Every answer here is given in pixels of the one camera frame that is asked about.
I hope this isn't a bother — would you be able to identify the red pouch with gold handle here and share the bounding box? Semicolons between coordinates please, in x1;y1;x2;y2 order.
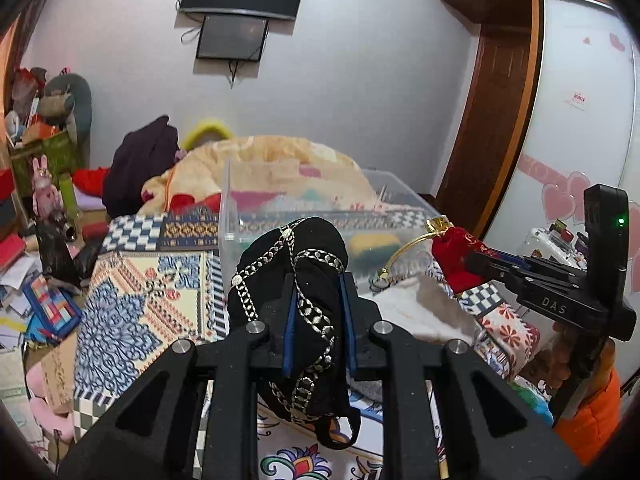
370;216;498;294

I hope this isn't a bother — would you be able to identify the white drawstring bag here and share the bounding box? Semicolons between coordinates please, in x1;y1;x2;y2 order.
373;275;477;346

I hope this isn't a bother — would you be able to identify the black bag with chain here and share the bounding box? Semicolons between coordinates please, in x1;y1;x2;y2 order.
227;217;361;450

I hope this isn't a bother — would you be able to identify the yellow green sponge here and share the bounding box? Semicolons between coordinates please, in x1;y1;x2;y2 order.
347;232;401;274

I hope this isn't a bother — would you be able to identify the clear plastic storage box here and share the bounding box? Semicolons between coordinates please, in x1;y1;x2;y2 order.
218;158;444;296

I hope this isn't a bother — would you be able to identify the patterned bed cover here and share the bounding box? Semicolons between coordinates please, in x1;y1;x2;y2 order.
71;206;542;480

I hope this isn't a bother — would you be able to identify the white sliding wardrobe door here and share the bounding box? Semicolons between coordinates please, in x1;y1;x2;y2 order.
482;0;640;291

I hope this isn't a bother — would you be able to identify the orange fleece blanket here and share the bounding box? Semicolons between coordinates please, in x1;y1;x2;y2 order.
139;136;378;214

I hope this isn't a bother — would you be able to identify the yellow curved cushion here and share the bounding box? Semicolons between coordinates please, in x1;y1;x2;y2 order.
180;118;234;151

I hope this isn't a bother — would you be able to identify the dark purple clothing pile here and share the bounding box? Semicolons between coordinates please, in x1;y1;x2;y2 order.
102;115;179;219

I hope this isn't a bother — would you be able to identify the colourful pencil case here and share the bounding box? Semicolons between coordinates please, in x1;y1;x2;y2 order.
22;274;81;339

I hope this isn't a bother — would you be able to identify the pink rabbit figurine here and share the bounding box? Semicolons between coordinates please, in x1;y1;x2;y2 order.
32;155;63;219

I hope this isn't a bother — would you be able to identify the wooden wardrobe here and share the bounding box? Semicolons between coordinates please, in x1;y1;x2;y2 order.
430;0;597;239

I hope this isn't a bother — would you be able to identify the green storage box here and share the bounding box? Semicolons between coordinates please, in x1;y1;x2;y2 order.
10;131;85;197

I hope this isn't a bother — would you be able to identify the grey plush toy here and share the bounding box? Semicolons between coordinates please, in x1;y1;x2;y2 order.
37;73;92;146

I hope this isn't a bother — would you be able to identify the small wall monitor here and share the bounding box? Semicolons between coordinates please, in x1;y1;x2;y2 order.
196;14;269;63

